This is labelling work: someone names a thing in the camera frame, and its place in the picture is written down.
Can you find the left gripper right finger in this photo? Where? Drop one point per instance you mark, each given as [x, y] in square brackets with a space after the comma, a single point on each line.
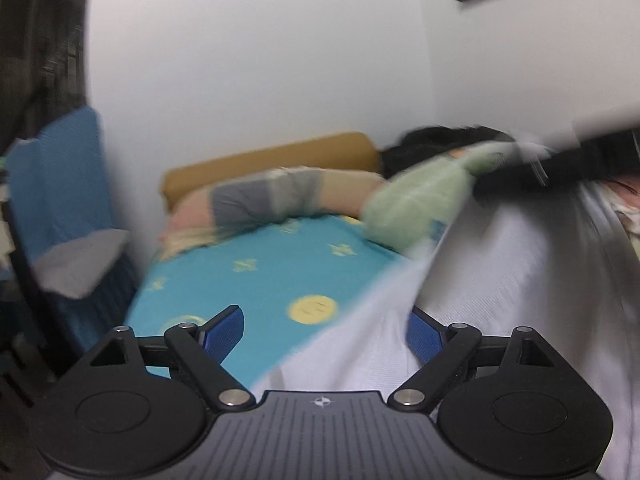
[444, 353]

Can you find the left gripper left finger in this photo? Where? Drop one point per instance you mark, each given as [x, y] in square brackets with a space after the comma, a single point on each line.
[199, 352]

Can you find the white t-shirt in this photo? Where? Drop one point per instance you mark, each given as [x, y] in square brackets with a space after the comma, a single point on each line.
[561, 263]

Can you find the teal smiley bed sheet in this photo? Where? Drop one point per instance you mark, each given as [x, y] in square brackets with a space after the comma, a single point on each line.
[324, 308]

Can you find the colour block pillow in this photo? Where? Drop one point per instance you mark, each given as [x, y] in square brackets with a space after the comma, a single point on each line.
[217, 212]

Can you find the green dinosaur fleece blanket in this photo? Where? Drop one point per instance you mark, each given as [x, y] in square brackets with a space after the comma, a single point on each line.
[420, 203]

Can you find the grey seat cushion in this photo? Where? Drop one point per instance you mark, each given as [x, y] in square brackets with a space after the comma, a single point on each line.
[74, 269]

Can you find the blue covered chair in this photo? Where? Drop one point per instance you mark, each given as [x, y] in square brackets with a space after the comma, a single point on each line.
[59, 191]

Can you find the mustard yellow headboard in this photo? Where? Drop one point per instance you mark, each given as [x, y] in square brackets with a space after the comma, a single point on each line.
[343, 151]

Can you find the dark window grille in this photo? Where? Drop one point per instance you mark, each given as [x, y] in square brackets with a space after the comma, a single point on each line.
[42, 64]

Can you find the black garment by wall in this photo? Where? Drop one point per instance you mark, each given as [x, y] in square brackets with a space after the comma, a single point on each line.
[420, 144]

